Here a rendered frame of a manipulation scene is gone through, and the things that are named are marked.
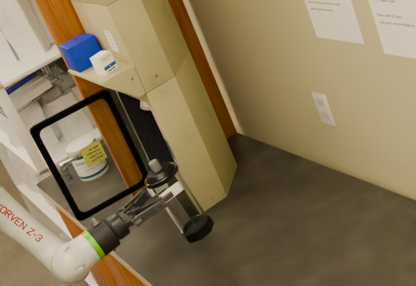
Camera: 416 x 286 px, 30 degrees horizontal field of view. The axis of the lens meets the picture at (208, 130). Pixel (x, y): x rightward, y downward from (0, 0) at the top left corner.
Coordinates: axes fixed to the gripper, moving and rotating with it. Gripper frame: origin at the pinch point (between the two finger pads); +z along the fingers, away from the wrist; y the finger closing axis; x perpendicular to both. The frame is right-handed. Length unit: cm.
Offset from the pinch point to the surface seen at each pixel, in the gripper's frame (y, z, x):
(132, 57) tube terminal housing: 20.3, 17.4, -32.6
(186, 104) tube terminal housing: 22.8, 24.8, -9.2
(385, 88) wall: -35, 58, 2
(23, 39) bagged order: 150, 14, -38
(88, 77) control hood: 32.9, 5.2, -32.6
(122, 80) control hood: 20.6, 10.8, -28.6
